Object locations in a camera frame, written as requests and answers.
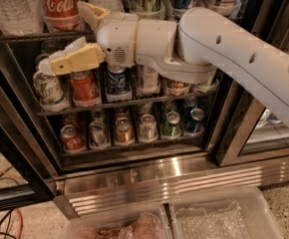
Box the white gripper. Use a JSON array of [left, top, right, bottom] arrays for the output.
[[38, 1, 140, 76]]

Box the red coke can top shelf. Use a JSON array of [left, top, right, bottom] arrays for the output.
[[44, 0, 84, 33]]

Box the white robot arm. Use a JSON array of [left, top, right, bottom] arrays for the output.
[[39, 1, 289, 127]]

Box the red coke can front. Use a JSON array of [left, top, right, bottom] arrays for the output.
[[70, 71, 98, 102]]

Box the blue pepsi can front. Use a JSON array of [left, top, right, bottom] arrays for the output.
[[106, 65, 131, 96]]

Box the green white 7up can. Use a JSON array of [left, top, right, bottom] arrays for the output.
[[33, 71, 65, 106]]

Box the gold brown can front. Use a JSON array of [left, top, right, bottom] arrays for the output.
[[166, 80, 188, 90]]

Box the silver can bottom shelf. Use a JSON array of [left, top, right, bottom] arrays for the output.
[[89, 120, 109, 147]]

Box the gold can bottom shelf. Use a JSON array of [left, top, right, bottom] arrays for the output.
[[115, 118, 134, 143]]

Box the red can bottom shelf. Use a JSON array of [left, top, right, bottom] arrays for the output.
[[60, 124, 85, 151]]

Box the white can bottom shelf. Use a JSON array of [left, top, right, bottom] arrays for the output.
[[139, 114, 157, 142]]

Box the green can bottom shelf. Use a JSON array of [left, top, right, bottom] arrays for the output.
[[162, 111, 180, 137]]

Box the blue can bottom shelf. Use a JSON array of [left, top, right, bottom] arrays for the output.
[[184, 108, 205, 133]]

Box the steel fridge base grille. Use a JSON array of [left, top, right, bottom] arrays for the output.
[[54, 155, 289, 219]]

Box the fridge glass door left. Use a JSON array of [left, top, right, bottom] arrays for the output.
[[0, 63, 57, 215]]

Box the fridge glass door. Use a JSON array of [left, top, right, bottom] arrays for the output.
[[216, 0, 289, 166], [0, 63, 57, 215]]

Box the fridge glass door right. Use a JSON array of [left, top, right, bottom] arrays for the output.
[[216, 0, 289, 166]]

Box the clear water bottle left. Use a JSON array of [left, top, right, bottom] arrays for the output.
[[0, 0, 44, 36]]

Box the brown tea bottle white label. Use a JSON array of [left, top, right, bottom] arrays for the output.
[[137, 65, 158, 89]]

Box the clear plastic bin left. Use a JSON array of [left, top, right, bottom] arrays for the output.
[[61, 202, 172, 239]]

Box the clear plastic bin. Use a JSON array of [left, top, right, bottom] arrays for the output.
[[168, 186, 284, 239], [61, 202, 172, 239]]

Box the clear plastic bin right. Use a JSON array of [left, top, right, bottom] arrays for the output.
[[168, 186, 284, 239]]

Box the orange cable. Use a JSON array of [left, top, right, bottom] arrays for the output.
[[0, 170, 25, 239]]

